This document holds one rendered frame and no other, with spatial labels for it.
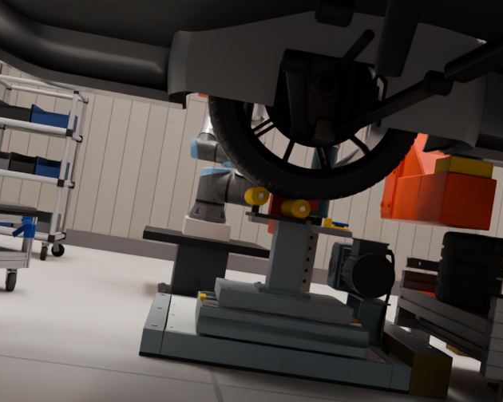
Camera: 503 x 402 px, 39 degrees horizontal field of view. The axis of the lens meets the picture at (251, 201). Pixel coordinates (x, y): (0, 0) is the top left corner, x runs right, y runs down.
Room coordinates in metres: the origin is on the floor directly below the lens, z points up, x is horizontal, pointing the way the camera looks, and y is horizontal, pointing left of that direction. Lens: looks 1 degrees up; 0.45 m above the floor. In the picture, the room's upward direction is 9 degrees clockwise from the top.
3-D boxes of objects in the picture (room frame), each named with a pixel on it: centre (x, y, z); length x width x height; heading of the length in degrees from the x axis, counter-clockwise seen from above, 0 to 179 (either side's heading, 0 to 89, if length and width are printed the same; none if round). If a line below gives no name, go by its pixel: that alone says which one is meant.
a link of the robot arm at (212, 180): (3.56, 0.19, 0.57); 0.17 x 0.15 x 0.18; 82
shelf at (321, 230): (3.02, -0.22, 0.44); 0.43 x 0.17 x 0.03; 95
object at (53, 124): (4.18, 1.34, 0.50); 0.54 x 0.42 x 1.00; 95
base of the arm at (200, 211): (3.57, 0.21, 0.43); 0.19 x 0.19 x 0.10
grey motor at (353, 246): (2.46, -0.43, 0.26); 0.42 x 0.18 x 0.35; 5
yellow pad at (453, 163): (2.25, -0.65, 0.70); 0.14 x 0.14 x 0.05; 5
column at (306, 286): (3.02, -0.25, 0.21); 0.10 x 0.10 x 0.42; 5
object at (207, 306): (2.22, -0.14, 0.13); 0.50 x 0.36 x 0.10; 95
